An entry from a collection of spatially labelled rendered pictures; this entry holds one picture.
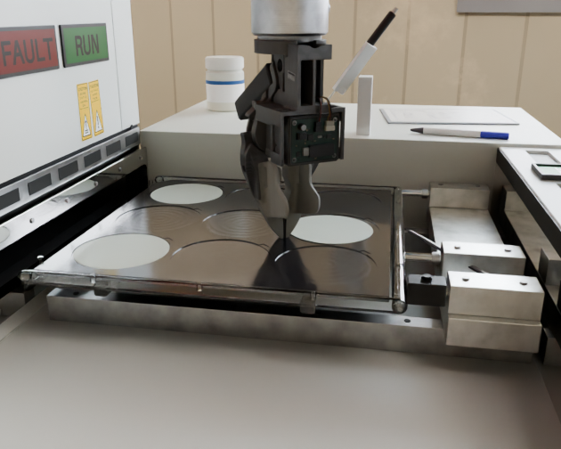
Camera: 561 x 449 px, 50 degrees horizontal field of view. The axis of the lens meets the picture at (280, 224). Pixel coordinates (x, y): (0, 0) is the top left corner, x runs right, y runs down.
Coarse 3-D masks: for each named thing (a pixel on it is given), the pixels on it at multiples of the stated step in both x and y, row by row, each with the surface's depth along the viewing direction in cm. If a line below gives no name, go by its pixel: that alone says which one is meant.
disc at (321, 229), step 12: (312, 216) 74; (324, 216) 74; (336, 216) 75; (300, 228) 70; (312, 228) 70; (324, 228) 70; (336, 228) 70; (348, 228) 71; (360, 228) 71; (312, 240) 67; (324, 240) 67; (336, 240) 67; (348, 240) 67; (360, 240) 67
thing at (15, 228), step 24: (96, 168) 80; (120, 168) 85; (144, 168) 94; (48, 192) 70; (72, 192) 72; (96, 192) 78; (24, 216) 63; (48, 216) 67; (0, 240) 59; (72, 240) 75; (0, 288) 62; (0, 312) 59
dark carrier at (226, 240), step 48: (144, 192) 84; (240, 192) 85; (336, 192) 85; (384, 192) 84; (192, 240) 67; (240, 240) 67; (288, 240) 67; (384, 240) 67; (288, 288) 55; (336, 288) 55; (384, 288) 55
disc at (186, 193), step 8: (176, 184) 88; (184, 184) 88; (192, 184) 88; (200, 184) 88; (152, 192) 84; (160, 192) 85; (168, 192) 85; (176, 192) 85; (184, 192) 85; (192, 192) 85; (200, 192) 85; (208, 192) 85; (216, 192) 85; (160, 200) 81; (168, 200) 81; (176, 200) 81; (184, 200) 81; (192, 200) 81; (200, 200) 81
